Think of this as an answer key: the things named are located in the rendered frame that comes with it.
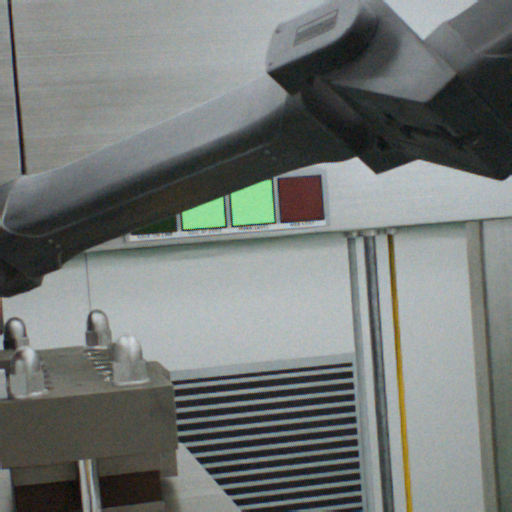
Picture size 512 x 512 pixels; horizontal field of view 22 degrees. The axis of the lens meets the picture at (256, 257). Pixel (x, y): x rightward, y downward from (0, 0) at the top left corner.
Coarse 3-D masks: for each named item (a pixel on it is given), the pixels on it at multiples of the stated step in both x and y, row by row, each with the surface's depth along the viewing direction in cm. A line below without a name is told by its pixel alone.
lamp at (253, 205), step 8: (256, 184) 157; (264, 184) 158; (240, 192) 157; (248, 192) 157; (256, 192) 157; (264, 192) 158; (232, 200) 157; (240, 200) 157; (248, 200) 157; (256, 200) 157; (264, 200) 158; (240, 208) 157; (248, 208) 157; (256, 208) 157; (264, 208) 158; (272, 208) 158; (240, 216) 157; (248, 216) 157; (256, 216) 158; (264, 216) 158; (272, 216) 158; (240, 224) 157
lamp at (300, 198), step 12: (288, 180) 158; (300, 180) 158; (312, 180) 159; (288, 192) 158; (300, 192) 158; (312, 192) 159; (288, 204) 158; (300, 204) 159; (312, 204) 159; (288, 216) 158; (300, 216) 159; (312, 216) 159
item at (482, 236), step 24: (480, 240) 182; (504, 240) 182; (480, 264) 182; (504, 264) 182; (480, 288) 183; (504, 288) 182; (480, 312) 183; (504, 312) 182; (480, 336) 184; (504, 336) 182; (480, 360) 185; (504, 360) 183; (480, 384) 186; (504, 384) 183; (480, 408) 187; (504, 408) 183; (480, 432) 187; (504, 432) 183; (504, 456) 183; (504, 480) 183; (504, 504) 183
